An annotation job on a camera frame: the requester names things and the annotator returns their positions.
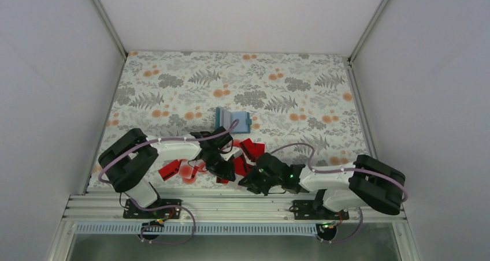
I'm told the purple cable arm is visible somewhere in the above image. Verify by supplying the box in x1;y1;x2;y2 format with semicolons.
97;118;240;245
269;142;409;245

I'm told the aluminium rail base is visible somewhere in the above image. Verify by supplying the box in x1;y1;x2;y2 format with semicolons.
62;188;407;223

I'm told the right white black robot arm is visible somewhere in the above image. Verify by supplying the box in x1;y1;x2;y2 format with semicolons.
238;153;406;219

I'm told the red card lower centre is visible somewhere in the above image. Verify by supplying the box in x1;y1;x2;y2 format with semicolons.
216;155;252;185

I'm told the blue leather card holder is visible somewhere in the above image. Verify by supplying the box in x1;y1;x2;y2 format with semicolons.
215;107;252;134

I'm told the red card striped right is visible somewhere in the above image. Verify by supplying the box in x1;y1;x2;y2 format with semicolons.
240;139;257;159

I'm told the aluminium corner post left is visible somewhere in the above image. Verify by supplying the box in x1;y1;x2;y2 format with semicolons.
91;0;127;60

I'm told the aluminium corner post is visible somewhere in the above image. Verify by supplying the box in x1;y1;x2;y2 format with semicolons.
348;0;390;66
91;0;127;60

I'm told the white red-dot card lower left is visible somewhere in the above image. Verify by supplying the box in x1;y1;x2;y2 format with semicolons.
179;161;207;185

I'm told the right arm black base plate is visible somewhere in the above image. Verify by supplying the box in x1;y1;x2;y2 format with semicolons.
289;200;350;221

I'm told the red card far right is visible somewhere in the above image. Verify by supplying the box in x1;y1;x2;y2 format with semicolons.
248;143;266;162

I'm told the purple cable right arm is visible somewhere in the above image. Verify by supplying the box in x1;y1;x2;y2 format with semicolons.
269;142;409;245

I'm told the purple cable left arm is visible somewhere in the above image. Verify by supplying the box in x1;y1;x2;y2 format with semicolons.
97;118;240;245

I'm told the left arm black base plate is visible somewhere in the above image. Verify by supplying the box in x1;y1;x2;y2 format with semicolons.
122;199;182;220

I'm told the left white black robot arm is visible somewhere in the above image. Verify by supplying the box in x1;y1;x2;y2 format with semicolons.
98;126;242;218

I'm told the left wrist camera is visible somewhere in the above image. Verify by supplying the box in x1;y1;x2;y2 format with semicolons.
221;147;243;161

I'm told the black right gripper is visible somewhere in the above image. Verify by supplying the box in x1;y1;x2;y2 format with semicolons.
239;165;282;196

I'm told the aluminium corner post right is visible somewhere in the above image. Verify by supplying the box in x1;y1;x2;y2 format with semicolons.
348;0;390;66

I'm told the floral patterned table mat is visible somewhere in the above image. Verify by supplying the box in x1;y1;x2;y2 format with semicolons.
100;51;369;166

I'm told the blue slotted cable duct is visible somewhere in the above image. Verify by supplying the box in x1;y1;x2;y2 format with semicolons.
74;222;317;236

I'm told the red card lower left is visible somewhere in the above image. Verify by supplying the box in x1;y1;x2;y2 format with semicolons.
158;160;182;181

